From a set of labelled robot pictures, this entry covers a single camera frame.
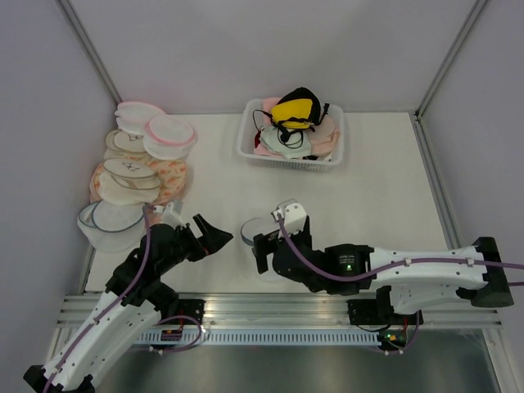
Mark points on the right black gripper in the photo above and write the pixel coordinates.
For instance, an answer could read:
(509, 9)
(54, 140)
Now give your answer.
(265, 244)

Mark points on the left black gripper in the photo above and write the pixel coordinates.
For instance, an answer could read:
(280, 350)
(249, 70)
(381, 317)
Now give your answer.
(214, 239)

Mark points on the white mesh blue-trim laundry bag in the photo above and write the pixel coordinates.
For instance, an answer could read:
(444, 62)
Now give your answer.
(255, 226)

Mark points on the yellow bra black trim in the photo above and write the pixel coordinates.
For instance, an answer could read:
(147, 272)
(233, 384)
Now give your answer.
(299, 109)

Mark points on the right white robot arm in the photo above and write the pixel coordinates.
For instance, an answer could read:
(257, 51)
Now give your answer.
(403, 282)

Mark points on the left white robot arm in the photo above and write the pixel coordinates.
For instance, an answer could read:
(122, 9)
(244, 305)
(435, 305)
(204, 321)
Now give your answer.
(134, 301)

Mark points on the orange patterned laundry bag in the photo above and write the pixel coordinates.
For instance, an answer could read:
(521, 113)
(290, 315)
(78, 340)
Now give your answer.
(172, 173)

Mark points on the blue-trim mesh bag on pile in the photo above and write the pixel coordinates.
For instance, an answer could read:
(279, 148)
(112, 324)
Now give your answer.
(111, 228)

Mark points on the beige bag with bra print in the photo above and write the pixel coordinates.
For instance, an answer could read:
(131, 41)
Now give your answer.
(125, 182)

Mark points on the pink-trim mesh laundry bag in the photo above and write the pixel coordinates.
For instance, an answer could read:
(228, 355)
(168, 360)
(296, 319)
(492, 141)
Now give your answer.
(167, 137)

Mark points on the white bra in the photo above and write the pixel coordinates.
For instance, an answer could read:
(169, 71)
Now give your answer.
(291, 145)

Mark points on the beige-trim mesh laundry bag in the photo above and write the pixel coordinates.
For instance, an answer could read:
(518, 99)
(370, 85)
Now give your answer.
(122, 144)

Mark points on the pink-trim bag at back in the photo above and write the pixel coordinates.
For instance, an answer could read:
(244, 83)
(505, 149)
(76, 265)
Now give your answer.
(132, 117)

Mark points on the white plastic basket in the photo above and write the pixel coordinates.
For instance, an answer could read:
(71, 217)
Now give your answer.
(245, 144)

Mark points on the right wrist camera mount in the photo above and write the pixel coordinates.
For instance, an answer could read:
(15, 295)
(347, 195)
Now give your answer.
(293, 216)

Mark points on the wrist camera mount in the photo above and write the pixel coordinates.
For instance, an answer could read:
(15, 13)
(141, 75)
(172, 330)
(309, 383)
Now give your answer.
(293, 216)
(170, 214)

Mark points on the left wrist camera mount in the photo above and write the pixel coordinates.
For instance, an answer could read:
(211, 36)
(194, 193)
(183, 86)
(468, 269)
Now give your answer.
(170, 214)

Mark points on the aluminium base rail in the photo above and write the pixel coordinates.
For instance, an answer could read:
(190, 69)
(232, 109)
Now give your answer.
(273, 310)

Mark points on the white slotted cable duct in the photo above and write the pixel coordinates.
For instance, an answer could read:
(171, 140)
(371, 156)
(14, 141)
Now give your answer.
(261, 337)

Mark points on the right aluminium table-edge rail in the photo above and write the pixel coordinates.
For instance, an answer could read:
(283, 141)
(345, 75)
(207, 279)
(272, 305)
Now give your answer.
(441, 200)

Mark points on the right aluminium frame post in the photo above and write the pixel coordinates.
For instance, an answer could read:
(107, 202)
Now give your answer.
(465, 32)

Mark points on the aluminium frame post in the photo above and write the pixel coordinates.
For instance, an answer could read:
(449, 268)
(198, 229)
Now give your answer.
(81, 34)
(465, 32)

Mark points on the left aluminium frame post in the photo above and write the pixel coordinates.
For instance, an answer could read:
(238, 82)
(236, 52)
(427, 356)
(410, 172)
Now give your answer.
(81, 34)

